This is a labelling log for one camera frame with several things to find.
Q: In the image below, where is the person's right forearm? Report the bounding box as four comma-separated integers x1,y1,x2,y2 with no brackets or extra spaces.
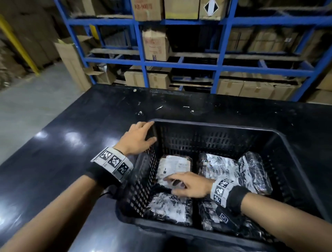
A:
241,193,332,252

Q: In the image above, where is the plastic-wrapped black packet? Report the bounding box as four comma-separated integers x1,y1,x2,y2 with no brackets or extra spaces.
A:
143,192,194,226
198,199,262,235
238,151,273,196
198,152,242,183

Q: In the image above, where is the yellow metal post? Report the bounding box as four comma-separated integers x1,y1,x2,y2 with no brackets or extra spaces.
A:
0,14,40,76

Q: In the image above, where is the group of brown cardboard boxes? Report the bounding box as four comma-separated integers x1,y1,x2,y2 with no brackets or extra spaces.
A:
84,0,332,105

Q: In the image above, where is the person's left forearm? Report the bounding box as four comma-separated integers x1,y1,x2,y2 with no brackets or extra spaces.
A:
0,175,105,252

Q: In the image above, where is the plastic-wrapped packet plain white label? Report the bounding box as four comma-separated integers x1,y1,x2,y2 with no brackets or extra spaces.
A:
156,155,193,189

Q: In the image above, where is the left marker-patterned wrist band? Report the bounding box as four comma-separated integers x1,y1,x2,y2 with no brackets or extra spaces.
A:
85,147,134,189

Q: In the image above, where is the wall of stacked brown cartons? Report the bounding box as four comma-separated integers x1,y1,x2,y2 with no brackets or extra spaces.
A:
0,0,62,89

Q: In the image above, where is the black plastic mesh crate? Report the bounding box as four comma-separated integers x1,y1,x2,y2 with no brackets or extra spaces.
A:
115,119,332,252

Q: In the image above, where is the marker-patterned wrist band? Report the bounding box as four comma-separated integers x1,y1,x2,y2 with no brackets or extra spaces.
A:
85,147,134,189
210,178,251,216

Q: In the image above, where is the blue metal shelf rack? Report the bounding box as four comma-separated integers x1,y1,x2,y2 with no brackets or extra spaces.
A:
54,0,332,102

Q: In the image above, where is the person's right hand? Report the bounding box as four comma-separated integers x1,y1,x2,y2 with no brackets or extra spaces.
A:
163,172,216,199

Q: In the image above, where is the person's left hand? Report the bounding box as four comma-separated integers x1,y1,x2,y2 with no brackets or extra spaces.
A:
114,121,158,157

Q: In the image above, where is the tall open cardboard carton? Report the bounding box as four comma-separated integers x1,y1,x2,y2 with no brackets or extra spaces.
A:
54,35,98,92

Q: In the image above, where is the right marker-patterned wrist band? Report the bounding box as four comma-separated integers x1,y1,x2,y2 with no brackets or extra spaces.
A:
210,178,251,216

